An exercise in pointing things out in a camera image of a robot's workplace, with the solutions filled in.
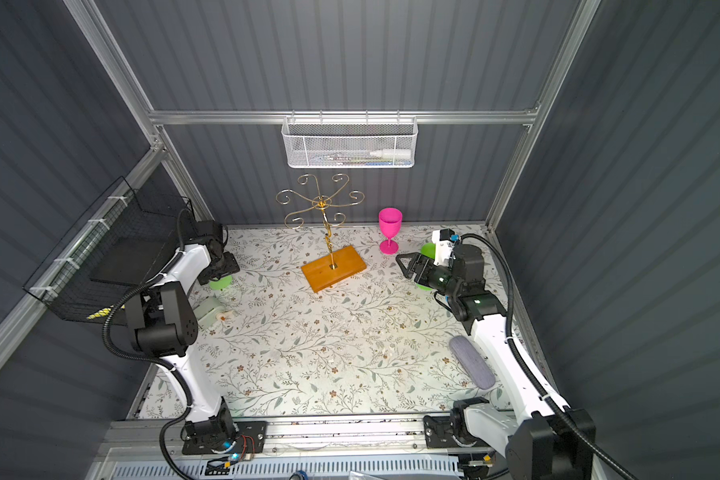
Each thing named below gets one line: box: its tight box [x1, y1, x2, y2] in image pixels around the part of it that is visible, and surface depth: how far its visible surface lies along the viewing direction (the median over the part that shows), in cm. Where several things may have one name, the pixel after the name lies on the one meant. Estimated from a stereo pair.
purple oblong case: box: [449, 335, 496, 390], surface depth 84 cm
